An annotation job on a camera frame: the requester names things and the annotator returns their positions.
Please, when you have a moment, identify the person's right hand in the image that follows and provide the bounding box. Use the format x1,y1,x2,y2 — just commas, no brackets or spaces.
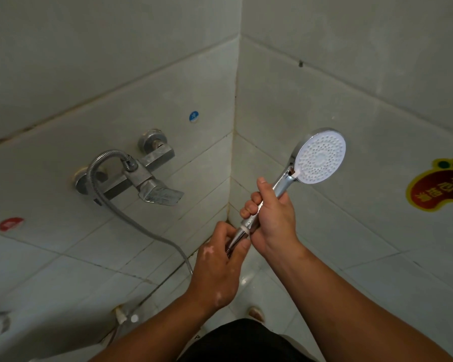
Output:
240,176,307,262

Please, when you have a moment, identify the person's left hand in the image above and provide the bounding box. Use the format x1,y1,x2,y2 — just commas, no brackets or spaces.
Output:
187,221,252,312

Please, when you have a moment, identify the chrome shower head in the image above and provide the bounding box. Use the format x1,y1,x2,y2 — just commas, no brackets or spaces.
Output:
241,128,347,238

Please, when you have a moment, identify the metal shower hose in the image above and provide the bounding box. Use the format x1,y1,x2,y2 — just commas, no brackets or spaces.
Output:
86,148,246,276

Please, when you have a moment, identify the person's right forearm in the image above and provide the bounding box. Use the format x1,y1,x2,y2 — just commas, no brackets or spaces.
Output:
271,246,453,362

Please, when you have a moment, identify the person's left forearm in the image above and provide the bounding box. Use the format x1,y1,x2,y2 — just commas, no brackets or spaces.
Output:
89,292,212,362

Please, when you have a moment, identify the black shirt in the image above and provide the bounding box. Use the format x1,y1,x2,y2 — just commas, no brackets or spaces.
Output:
177,318,318,362

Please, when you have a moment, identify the white angle valve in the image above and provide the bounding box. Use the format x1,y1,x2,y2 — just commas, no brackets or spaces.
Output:
113,304,140,325

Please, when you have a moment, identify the chrome shower mixer tap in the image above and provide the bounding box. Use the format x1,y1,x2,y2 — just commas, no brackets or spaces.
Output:
73,128,185,206

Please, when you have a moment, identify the red yellow foot-shaped sticker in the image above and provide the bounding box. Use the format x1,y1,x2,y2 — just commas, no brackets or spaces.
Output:
406,158,453,212

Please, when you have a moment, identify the red round sticker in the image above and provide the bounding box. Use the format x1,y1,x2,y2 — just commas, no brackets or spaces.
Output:
0,217,25,232

